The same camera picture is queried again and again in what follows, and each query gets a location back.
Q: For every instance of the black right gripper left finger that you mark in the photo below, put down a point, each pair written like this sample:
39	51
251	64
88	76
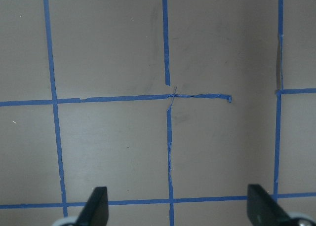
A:
96	210

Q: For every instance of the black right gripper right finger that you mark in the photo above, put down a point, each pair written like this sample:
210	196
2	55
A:
262	210

